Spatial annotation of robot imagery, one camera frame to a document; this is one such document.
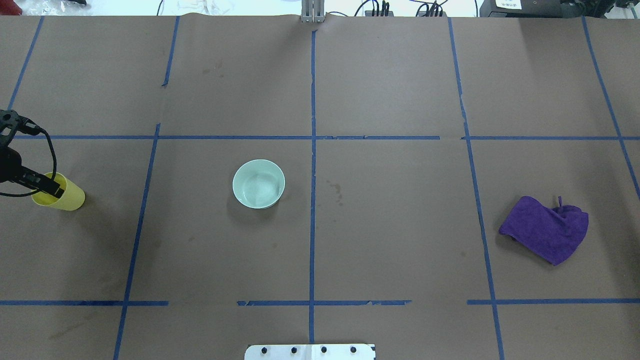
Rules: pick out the aluminium frame post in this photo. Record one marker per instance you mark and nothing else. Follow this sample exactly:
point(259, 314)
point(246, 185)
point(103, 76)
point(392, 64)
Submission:
point(313, 11)

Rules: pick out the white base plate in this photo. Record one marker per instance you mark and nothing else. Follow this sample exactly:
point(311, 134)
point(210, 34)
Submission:
point(327, 351)

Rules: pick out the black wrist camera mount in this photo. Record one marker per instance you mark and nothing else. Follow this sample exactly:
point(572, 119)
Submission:
point(11, 123)

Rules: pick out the purple cloth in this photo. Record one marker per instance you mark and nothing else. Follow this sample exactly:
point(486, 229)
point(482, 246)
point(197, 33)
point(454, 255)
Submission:
point(553, 234)

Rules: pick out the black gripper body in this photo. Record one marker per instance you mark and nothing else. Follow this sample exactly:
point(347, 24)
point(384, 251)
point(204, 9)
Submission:
point(10, 168)

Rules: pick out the black box device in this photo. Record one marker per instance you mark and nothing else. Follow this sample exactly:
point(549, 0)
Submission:
point(565, 9)

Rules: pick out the mint green bowl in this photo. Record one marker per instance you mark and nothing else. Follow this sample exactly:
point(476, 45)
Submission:
point(258, 184)

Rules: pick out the yellow plastic cup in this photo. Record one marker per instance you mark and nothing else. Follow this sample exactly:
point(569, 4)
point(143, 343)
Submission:
point(69, 196)

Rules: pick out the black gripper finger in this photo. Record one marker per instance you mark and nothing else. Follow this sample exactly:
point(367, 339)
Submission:
point(42, 183)

